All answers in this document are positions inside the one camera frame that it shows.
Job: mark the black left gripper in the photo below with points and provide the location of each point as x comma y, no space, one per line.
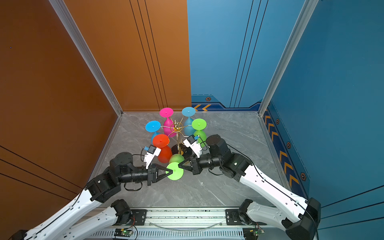
151,173

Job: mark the green circuit board right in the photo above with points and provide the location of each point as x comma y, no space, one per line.
252,234

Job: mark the aluminium corner post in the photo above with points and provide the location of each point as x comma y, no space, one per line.
292,43
75,34

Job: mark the green circuit board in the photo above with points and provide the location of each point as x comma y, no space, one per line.
123,233
252,234

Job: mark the gold wire wine glass rack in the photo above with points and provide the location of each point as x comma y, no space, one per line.
179,147

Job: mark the aluminium corner post right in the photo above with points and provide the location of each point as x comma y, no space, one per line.
292,43

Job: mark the green wine glass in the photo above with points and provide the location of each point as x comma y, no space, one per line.
173,165
199,126

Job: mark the aluminium corner post left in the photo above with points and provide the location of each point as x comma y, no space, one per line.
75,34

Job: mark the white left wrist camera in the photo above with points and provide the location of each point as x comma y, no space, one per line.
152,152

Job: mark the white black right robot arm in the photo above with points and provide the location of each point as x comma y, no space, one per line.
297,216

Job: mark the red wine glass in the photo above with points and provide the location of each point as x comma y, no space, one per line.
162,141

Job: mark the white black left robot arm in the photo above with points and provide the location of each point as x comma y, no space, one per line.
97,191

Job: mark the teal blue wine glass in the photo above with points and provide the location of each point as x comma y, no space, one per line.
188,112

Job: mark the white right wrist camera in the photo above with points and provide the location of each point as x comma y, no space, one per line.
192,142

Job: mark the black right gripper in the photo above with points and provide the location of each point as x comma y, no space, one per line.
196,168

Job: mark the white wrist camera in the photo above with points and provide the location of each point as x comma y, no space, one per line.
192,142
152,152

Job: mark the magenta wine glass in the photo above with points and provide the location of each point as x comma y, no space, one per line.
168,125

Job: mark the light blue wine glass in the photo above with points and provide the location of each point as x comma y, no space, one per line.
153,127

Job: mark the green circuit board left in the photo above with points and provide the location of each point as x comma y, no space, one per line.
123,233

